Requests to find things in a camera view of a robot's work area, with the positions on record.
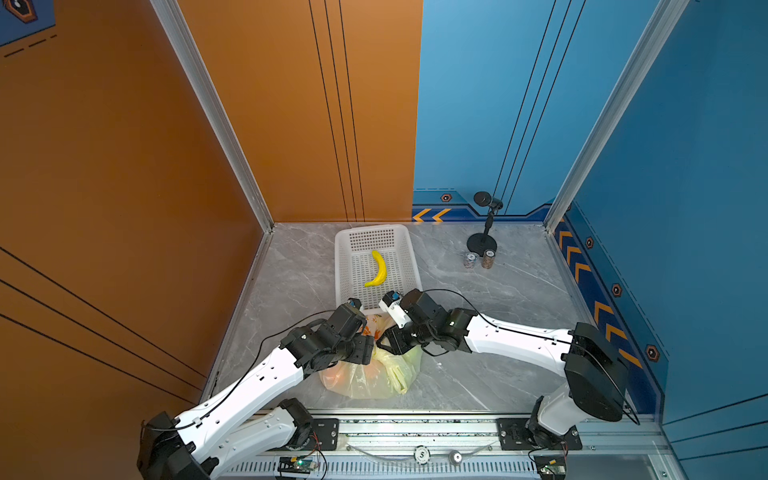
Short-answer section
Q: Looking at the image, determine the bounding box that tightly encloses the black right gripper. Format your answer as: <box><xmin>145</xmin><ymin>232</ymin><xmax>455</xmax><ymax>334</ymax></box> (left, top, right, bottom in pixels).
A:
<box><xmin>375</xmin><ymin>321</ymin><xmax>436</xmax><ymax>357</ymax></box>

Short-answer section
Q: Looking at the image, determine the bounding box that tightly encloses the translucent printed plastic bag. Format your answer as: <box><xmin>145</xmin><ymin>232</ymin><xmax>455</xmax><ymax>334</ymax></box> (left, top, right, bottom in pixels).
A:
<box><xmin>319</xmin><ymin>346</ymin><xmax>423</xmax><ymax>400</ymax></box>

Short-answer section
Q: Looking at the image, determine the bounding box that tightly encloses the yellow banana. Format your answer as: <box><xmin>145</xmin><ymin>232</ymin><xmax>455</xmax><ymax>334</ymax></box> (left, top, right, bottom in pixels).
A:
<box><xmin>364</xmin><ymin>250</ymin><xmax>388</xmax><ymax>288</ymax></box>

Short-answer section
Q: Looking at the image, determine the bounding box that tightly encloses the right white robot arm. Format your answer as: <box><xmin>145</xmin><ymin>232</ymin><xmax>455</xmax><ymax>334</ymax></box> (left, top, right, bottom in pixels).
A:
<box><xmin>377</xmin><ymin>289</ymin><xmax>637</xmax><ymax>449</ymax></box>

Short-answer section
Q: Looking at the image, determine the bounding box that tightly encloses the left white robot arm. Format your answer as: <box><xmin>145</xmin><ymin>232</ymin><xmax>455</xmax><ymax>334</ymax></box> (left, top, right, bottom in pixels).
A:
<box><xmin>137</xmin><ymin>298</ymin><xmax>374</xmax><ymax>479</ymax></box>

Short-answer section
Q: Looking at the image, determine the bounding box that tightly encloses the white perforated plastic basket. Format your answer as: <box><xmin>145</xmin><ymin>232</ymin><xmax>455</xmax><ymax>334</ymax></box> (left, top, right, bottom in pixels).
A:
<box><xmin>334</xmin><ymin>224</ymin><xmax>422</xmax><ymax>311</ymax></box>

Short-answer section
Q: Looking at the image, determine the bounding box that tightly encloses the orange grey poker chip stack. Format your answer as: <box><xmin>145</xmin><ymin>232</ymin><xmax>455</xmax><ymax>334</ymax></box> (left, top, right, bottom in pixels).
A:
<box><xmin>481</xmin><ymin>249</ymin><xmax>496</xmax><ymax>269</ymax></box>

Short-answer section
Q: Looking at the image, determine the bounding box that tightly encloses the black microphone stand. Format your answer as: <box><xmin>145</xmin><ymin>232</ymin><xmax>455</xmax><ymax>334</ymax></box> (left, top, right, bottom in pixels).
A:
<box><xmin>467</xmin><ymin>191</ymin><xmax>503</xmax><ymax>256</ymax></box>

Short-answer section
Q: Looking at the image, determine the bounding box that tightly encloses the green circuit board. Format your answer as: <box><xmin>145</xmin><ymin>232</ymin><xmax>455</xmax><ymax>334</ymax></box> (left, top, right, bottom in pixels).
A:
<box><xmin>277</xmin><ymin>457</ymin><xmax>319</xmax><ymax>476</ymax></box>

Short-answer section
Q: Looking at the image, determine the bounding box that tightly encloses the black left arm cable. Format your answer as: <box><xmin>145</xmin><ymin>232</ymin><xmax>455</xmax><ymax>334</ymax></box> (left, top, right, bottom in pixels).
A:
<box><xmin>143</xmin><ymin>308</ymin><xmax>337</xmax><ymax>433</ymax></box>

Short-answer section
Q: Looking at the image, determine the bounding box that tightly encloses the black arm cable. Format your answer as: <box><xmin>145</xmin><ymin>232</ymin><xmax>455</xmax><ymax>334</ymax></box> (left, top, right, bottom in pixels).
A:
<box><xmin>419</xmin><ymin>288</ymin><xmax>641</xmax><ymax>427</ymax></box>
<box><xmin>143</xmin><ymin>308</ymin><xmax>337</xmax><ymax>433</ymax></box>

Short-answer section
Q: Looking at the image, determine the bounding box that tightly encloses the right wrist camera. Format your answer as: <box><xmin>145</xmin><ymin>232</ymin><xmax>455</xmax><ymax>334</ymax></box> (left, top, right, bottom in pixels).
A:
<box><xmin>379</xmin><ymin>291</ymin><xmax>411</xmax><ymax>328</ymax></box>

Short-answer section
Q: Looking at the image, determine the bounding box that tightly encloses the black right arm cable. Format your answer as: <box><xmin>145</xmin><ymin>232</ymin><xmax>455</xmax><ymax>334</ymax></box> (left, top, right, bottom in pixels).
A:
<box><xmin>419</xmin><ymin>288</ymin><xmax>641</xmax><ymax>427</ymax></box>

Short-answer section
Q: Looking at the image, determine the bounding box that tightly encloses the small black box on rail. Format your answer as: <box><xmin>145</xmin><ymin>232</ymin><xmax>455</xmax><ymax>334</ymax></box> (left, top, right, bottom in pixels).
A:
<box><xmin>533</xmin><ymin>455</ymin><xmax>567</xmax><ymax>480</ymax></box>

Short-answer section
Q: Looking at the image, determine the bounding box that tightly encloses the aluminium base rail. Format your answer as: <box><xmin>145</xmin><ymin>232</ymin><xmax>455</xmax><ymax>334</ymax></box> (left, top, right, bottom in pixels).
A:
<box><xmin>224</xmin><ymin>410</ymin><xmax>685</xmax><ymax>479</ymax></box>

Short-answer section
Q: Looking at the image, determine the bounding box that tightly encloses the aluminium corner post left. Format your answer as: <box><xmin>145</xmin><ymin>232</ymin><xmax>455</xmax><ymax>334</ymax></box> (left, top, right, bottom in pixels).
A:
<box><xmin>150</xmin><ymin>0</ymin><xmax>274</xmax><ymax>234</ymax></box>

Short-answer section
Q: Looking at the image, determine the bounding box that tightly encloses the aluminium corner post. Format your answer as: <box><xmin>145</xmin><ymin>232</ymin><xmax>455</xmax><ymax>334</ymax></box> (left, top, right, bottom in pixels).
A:
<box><xmin>543</xmin><ymin>0</ymin><xmax>689</xmax><ymax>234</ymax></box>
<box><xmin>150</xmin><ymin>0</ymin><xmax>274</xmax><ymax>234</ymax></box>

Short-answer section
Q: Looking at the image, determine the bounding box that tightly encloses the aluminium corner post right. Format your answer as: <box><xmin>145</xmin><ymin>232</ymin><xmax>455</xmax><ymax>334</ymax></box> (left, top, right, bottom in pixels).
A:
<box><xmin>543</xmin><ymin>0</ymin><xmax>689</xmax><ymax>234</ymax></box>

